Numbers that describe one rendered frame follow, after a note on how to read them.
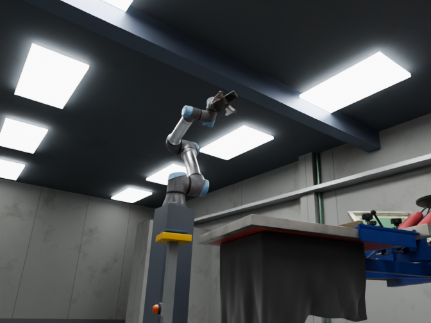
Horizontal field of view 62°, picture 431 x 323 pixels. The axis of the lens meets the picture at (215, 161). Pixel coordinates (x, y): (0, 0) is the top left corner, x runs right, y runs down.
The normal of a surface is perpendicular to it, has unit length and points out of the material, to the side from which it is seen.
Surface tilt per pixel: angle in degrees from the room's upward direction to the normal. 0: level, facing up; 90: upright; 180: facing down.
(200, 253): 90
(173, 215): 90
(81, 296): 90
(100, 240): 90
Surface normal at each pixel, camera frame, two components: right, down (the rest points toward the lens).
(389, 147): -0.81, -0.25
